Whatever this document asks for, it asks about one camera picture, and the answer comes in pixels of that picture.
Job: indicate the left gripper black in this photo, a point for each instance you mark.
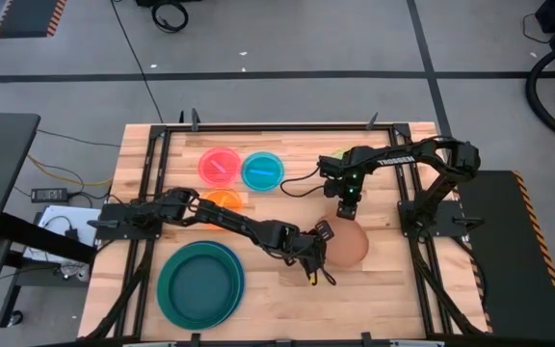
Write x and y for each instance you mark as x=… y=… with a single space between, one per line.
x=313 y=255

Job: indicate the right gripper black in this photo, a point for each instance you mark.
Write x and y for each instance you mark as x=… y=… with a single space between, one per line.
x=347 y=189

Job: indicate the medium brown plate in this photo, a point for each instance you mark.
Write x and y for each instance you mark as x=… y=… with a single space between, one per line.
x=350 y=243

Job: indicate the large blue plate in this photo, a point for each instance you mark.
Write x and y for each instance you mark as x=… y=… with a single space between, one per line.
x=243 y=282

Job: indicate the small cyan translucent plate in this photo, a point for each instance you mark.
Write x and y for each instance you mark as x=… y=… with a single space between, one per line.
x=263 y=172

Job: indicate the small orange translucent plate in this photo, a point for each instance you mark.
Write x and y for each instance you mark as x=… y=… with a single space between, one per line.
x=227 y=198

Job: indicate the large teal green plate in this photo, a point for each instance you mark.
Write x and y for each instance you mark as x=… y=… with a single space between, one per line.
x=200 y=247

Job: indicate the small red translucent plate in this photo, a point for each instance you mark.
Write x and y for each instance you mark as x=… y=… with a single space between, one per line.
x=219 y=166

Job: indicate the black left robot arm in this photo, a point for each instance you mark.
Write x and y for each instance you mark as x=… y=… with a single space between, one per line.
x=239 y=224

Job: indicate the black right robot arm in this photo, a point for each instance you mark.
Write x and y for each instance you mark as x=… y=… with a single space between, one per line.
x=403 y=156

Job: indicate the small green translucent plate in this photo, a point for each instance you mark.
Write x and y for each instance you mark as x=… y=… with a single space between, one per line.
x=339 y=153

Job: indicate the black table clamp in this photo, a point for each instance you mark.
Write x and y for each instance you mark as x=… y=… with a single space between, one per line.
x=194 y=338
x=366 y=337

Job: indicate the black hazard-striped floor mat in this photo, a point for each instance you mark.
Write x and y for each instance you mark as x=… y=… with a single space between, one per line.
x=513 y=270
x=27 y=17

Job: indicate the white box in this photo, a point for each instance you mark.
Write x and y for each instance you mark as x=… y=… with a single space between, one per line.
x=58 y=214

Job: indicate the black power adapter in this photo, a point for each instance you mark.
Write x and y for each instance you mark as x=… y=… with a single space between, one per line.
x=48 y=194

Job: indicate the black desk beam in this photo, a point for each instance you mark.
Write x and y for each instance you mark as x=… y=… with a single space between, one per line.
x=41 y=236

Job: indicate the black caster wheel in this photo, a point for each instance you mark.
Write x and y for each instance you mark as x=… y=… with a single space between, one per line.
x=16 y=317

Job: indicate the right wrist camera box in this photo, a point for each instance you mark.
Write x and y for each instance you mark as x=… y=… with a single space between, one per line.
x=330 y=168

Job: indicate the black aluminium table frame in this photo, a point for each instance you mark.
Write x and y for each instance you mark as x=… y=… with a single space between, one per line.
x=282 y=127

